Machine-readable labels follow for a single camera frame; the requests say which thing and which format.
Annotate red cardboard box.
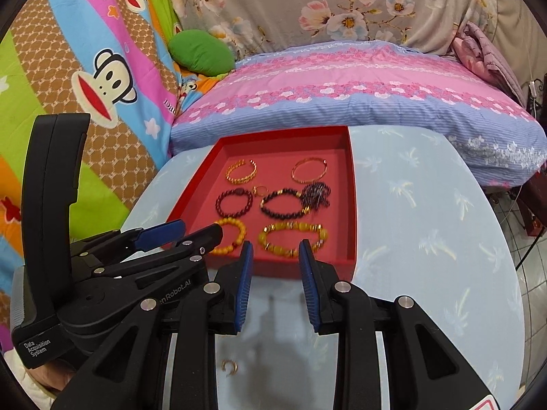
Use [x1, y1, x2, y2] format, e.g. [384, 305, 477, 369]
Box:
[166, 126, 357, 283]

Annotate dark red bead bracelet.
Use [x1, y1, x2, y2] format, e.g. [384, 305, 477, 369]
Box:
[216, 188, 254, 219]

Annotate pink and blue striped pillow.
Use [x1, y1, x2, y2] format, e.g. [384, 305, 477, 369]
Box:
[169, 39, 547, 186]

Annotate thin gold bangle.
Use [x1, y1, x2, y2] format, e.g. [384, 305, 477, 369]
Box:
[291, 158, 329, 183]

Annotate person's left hand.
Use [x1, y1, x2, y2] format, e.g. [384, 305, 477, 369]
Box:
[26, 361, 80, 398]

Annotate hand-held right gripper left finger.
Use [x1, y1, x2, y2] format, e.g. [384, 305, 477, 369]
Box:
[51, 240, 255, 410]

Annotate purple bead strand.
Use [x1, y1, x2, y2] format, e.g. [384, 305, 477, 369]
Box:
[301, 181, 332, 214]

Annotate grey floral cloth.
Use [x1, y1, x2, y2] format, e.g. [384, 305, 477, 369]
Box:
[166, 0, 528, 60]

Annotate green cushion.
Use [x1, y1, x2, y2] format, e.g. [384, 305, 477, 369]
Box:
[168, 29, 237, 77]

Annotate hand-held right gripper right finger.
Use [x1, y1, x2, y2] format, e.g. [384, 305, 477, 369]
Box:
[298, 239, 498, 410]

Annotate black bead bracelet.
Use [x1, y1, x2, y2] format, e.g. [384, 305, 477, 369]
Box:
[260, 187, 308, 219]

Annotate yellow bead bracelet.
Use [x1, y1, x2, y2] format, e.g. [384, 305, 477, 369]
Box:
[209, 218, 249, 255]

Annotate gold leaf pattern bangle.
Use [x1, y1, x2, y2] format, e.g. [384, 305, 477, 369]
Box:
[225, 159, 258, 183]

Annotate light blue palm tablecloth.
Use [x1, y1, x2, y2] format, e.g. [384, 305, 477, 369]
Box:
[122, 125, 526, 410]

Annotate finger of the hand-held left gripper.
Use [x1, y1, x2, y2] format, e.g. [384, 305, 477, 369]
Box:
[81, 224, 224, 289]
[70, 219, 186, 265]

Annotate yellow-green bead bracelet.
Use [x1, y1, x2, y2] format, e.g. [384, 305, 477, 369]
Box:
[256, 221, 330, 259]

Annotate white cable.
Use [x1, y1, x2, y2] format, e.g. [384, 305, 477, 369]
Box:
[526, 49, 547, 137]

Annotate colourful monkey printed blanket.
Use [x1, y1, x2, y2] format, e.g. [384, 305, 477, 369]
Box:
[0, 0, 201, 351]

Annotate dark red wooden furniture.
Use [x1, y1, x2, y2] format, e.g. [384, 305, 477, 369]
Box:
[519, 166, 547, 240]

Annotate pink purple quilted cloth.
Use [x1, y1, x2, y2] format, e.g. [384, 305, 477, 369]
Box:
[453, 21, 528, 107]

